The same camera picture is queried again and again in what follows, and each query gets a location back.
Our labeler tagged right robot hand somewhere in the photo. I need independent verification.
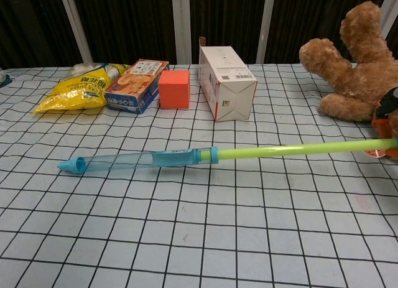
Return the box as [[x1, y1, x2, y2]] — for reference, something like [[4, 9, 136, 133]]
[[371, 85, 398, 142]]

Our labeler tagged blue green water pump toy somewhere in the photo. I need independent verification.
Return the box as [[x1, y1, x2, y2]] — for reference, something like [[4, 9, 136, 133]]
[[57, 137, 398, 177]]

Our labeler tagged brown teddy bear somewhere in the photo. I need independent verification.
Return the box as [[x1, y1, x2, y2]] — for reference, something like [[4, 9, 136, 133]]
[[298, 1, 398, 161]]

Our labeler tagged white carton box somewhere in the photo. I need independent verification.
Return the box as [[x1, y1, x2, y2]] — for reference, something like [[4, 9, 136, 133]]
[[198, 45, 258, 123]]

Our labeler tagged orange cube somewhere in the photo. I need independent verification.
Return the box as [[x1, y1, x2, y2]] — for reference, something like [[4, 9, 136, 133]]
[[158, 70, 191, 110]]

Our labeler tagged checkered white tablecloth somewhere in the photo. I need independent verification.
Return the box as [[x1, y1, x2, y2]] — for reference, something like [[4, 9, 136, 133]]
[[0, 63, 398, 288]]

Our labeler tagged blue orange biscuit box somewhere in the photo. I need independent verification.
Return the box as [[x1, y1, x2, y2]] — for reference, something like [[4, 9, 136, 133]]
[[104, 58, 170, 115]]

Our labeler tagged yellow snack bag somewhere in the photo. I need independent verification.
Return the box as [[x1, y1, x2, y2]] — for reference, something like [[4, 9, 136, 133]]
[[30, 62, 133, 114]]

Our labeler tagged dark folding screen white frame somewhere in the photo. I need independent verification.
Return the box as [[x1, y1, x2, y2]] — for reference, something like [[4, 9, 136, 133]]
[[0, 0, 398, 71]]

